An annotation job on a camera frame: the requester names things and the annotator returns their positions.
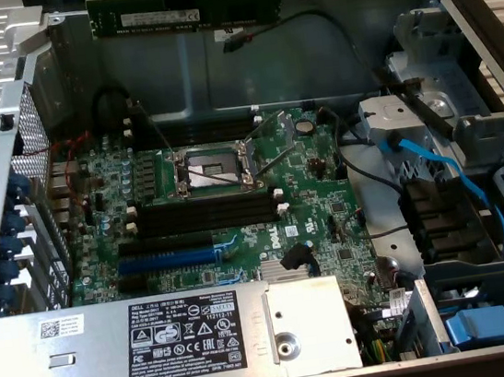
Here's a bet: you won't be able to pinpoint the black ribbed plastic bracket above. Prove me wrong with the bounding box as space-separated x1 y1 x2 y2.
395 169 498 269

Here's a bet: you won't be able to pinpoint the thick black wire with plug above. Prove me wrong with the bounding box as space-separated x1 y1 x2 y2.
278 240 314 273

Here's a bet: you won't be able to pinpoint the thin metal locking lever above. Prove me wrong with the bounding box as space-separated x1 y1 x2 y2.
136 95 177 157
251 141 301 180

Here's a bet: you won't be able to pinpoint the thin black wire with plug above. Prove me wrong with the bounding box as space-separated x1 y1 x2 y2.
218 1 381 109

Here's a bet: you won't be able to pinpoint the green Dell motherboard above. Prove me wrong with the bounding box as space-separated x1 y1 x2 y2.
48 93 427 377

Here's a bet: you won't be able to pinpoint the thin red wire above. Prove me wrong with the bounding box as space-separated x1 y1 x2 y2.
21 129 102 214

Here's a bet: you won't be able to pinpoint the blue flat SATA wire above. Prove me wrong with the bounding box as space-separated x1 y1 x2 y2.
377 116 504 276

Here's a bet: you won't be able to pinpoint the multicolour braided power wire bundle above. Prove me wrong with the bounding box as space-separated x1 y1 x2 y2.
350 300 399 367

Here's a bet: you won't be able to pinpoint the silver open PC case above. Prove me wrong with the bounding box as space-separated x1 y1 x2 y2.
0 0 504 377

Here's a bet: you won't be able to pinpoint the black looped wire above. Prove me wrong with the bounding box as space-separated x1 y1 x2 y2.
88 82 134 126

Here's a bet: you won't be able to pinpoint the metal rear port block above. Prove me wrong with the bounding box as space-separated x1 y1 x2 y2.
43 159 88 230

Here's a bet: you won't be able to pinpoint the short black expansion slot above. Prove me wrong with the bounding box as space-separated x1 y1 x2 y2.
115 275 150 296

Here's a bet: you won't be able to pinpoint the grey metal disk bay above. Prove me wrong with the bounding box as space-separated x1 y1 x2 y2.
344 0 504 275

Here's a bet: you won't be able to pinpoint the blue slot retention clip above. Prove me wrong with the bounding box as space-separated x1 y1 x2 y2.
0 281 18 309
0 255 21 283
1 207 29 236
0 232 25 260
6 171 33 199

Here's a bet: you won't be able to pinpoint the RAM slot white latches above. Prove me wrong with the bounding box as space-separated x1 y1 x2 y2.
121 100 257 131
133 117 264 147
123 201 290 236
124 185 285 219

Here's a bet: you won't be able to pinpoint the long black expansion slot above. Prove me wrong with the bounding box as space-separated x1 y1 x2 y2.
116 230 215 260

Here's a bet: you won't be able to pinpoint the silver aluminium corner block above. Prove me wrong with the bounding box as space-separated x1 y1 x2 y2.
0 5 53 58

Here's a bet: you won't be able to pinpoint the blue expansion slot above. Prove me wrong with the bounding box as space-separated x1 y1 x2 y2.
115 245 219 277

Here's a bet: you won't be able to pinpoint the black flat strap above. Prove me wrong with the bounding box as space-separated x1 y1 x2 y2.
373 58 456 149

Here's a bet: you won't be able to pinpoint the silver finned chipset heatsink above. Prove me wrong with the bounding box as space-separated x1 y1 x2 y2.
259 254 314 286

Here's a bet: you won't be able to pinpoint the dark grey disk bay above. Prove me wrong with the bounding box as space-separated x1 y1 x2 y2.
422 252 504 357

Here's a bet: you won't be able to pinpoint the CPU socket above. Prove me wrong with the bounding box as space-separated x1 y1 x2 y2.
169 136 257 205

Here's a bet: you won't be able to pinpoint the green RAM stick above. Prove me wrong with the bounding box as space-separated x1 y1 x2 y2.
84 0 290 47

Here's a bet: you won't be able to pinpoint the round coin cell battery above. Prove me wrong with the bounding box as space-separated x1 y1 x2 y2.
294 116 315 136

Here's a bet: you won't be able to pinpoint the silver power supply unit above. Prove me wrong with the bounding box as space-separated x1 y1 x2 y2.
0 269 366 377

